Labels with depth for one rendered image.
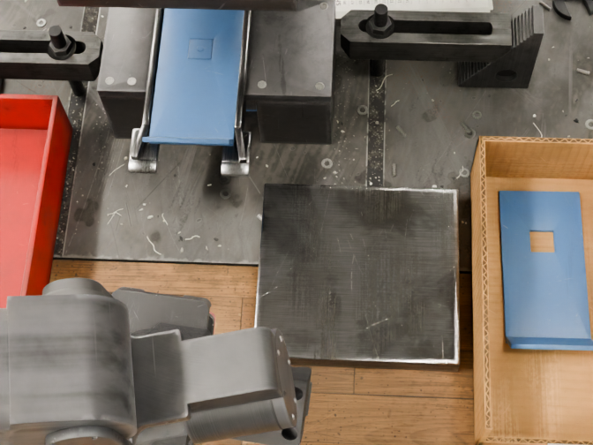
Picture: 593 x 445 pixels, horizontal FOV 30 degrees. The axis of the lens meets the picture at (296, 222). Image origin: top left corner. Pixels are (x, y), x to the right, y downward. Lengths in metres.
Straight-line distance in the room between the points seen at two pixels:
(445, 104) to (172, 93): 0.26
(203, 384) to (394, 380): 0.35
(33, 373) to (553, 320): 0.51
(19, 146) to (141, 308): 0.35
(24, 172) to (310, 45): 0.28
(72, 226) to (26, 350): 0.45
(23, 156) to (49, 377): 0.50
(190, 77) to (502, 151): 0.27
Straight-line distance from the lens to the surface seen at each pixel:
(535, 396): 0.93
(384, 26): 0.98
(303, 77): 0.95
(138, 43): 0.98
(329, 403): 0.92
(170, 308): 0.73
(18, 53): 1.02
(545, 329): 0.95
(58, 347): 0.57
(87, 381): 0.56
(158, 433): 0.63
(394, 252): 0.95
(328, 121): 0.97
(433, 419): 0.92
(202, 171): 1.01
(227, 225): 0.98
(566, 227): 0.99
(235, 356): 0.60
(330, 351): 0.91
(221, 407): 0.62
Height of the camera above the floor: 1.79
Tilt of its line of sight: 65 degrees down
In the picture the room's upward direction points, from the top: 5 degrees counter-clockwise
